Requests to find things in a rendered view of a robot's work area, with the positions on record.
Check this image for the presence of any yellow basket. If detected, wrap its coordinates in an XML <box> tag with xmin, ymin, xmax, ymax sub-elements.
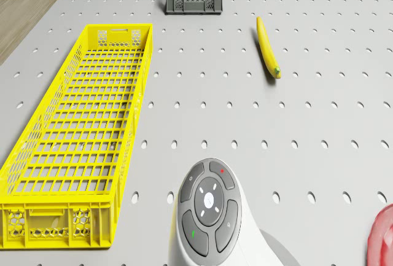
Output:
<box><xmin>0</xmin><ymin>23</ymin><xmax>154</xmax><ymax>249</ymax></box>

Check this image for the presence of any red plate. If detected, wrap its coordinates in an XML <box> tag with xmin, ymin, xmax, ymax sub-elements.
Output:
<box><xmin>367</xmin><ymin>203</ymin><xmax>393</xmax><ymax>266</ymax></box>

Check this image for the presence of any banana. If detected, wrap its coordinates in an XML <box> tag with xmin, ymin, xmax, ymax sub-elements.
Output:
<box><xmin>256</xmin><ymin>16</ymin><xmax>282</xmax><ymax>80</ymax></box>

